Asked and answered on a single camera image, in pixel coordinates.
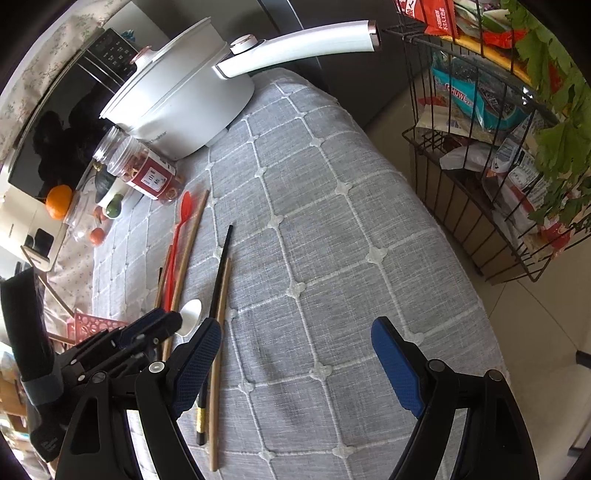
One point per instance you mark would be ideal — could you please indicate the black door microwave oven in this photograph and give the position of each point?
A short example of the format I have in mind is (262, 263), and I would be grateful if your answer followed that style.
(55, 129)

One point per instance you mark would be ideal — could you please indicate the green leafy vegetable bunch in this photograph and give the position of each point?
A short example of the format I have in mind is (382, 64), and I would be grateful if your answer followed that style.
(563, 138)

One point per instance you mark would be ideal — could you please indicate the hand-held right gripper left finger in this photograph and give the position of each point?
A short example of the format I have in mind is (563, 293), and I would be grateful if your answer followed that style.
(198, 364)

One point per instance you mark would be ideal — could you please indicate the teal snack packet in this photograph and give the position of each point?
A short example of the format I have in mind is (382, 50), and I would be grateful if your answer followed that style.
(466, 92)

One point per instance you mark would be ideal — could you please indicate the cream air fryer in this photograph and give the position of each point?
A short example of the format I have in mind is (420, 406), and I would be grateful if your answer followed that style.
(18, 226)

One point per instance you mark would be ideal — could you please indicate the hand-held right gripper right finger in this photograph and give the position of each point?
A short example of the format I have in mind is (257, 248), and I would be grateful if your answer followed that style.
(397, 369)

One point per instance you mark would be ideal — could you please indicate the pale floral cloth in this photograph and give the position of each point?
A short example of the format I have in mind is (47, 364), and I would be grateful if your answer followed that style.
(41, 55)

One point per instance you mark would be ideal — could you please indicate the red snack packet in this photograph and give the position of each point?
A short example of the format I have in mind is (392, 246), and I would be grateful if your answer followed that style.
(429, 14)

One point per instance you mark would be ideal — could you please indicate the grey checked tablecloth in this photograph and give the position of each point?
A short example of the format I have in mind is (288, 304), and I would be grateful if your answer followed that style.
(323, 230)

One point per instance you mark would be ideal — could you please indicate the wooden chopstick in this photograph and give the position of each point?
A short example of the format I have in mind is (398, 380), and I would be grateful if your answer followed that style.
(159, 288)
(193, 240)
(215, 406)

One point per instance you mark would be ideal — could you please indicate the orange fruit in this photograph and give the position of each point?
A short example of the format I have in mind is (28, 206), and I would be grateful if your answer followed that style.
(59, 202)

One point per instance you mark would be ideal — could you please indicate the black chopstick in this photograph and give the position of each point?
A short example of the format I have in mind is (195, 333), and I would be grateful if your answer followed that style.
(221, 267)

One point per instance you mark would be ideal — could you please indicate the pink perforated utensil holder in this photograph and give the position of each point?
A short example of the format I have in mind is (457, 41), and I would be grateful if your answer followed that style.
(92, 323)

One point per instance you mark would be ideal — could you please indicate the glass jar red contents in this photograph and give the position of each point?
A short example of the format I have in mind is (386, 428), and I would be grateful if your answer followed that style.
(147, 177)

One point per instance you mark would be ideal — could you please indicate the cherry print cloth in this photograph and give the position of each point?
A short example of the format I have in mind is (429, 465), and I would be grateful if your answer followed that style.
(74, 277)

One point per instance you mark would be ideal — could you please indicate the white spoon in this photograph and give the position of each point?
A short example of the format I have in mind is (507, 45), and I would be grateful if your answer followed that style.
(191, 316)

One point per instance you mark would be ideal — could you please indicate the small red tomato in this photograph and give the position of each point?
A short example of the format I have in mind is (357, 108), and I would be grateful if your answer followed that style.
(97, 235)

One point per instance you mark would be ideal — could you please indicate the red plastic spoon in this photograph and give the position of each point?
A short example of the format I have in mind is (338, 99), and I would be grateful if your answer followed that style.
(178, 240)

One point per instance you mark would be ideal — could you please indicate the clear glass jar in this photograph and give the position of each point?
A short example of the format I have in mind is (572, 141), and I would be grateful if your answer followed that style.
(81, 226)

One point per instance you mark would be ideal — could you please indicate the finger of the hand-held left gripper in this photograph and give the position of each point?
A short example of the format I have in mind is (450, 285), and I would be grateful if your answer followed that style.
(143, 323)
(92, 355)

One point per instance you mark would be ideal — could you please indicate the white electric pot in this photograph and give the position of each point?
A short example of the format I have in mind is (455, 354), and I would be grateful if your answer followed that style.
(184, 106)

